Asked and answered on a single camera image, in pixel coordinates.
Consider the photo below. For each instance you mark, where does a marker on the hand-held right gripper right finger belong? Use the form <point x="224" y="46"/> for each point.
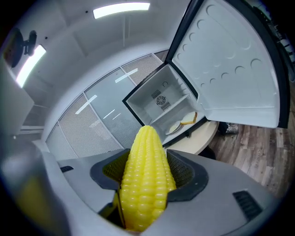
<point x="214" y="184"/>

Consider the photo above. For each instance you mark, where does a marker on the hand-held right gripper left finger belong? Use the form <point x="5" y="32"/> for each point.
<point x="80" y="171"/>

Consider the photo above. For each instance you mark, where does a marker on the yellow corn cob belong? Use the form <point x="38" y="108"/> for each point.
<point x="145" y="179"/>

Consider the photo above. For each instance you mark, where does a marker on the small black fridge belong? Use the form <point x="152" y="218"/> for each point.
<point x="225" y="76"/>

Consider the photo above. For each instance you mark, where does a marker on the round beige table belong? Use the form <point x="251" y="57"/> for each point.
<point x="202" y="138"/>

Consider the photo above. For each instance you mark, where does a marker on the glass partition with blinds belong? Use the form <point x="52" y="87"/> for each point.
<point x="101" y="115"/>

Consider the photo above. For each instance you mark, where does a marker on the white plate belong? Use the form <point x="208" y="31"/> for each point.
<point x="173" y="127"/>

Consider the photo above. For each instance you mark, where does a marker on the slice of bread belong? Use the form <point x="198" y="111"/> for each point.
<point x="189" y="118"/>

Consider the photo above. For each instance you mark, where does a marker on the long ceiling light panel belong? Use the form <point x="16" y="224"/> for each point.
<point x="121" y="10"/>
<point x="31" y="65"/>

